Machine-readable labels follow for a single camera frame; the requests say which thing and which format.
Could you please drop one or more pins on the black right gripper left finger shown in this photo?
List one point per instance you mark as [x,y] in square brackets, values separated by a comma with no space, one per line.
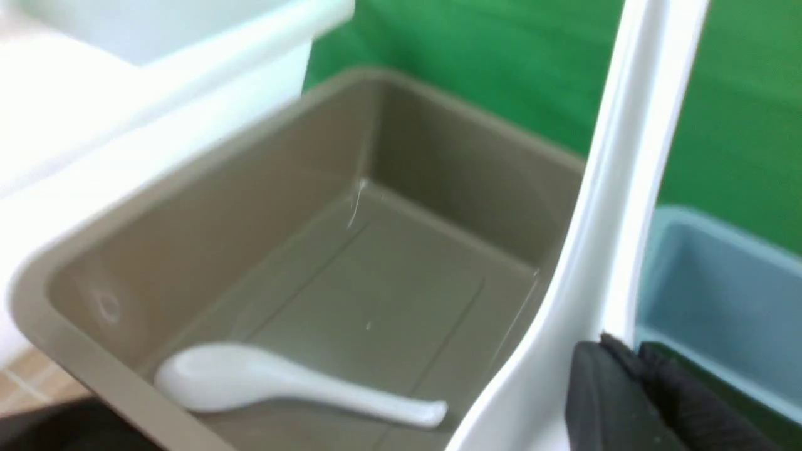
[607,407]

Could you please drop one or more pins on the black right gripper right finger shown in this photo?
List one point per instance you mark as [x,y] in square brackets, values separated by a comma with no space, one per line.
[705,412]

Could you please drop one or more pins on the white ceramic spoon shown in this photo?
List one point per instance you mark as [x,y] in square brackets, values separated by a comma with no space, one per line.
[595,284]

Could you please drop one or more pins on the blue plastic bin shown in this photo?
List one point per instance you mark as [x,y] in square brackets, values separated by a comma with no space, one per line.
[728,301]

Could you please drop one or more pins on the green cloth backdrop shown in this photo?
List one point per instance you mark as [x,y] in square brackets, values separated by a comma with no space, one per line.
[736,152]

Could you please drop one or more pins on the olive brown plastic bin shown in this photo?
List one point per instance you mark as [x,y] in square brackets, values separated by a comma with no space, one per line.
[378,230]

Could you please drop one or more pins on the white spoon in bin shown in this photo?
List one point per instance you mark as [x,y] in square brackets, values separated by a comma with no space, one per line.
[223,376]

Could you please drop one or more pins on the black plastic tray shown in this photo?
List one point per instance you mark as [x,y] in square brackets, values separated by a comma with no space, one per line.
[83,424]

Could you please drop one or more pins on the large white plastic tub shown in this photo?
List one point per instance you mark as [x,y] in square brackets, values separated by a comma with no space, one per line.
[76,73]

